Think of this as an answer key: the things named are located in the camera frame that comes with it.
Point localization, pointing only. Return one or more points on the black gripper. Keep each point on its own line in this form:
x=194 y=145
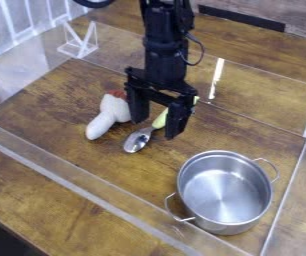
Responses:
x=161 y=83

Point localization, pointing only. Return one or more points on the white toy mushroom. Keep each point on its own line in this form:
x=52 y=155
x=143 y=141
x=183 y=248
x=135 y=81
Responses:
x=114 y=111

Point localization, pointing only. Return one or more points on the green handled metal spoon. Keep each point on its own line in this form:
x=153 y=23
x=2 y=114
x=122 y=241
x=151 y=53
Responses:
x=139 y=138

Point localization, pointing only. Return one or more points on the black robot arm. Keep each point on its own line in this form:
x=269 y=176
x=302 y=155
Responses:
x=169 y=20

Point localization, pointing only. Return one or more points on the stainless steel pot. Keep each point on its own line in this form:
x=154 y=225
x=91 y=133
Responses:
x=225 y=191

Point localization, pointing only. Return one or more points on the black strip on wall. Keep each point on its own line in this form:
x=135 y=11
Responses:
x=243 y=18

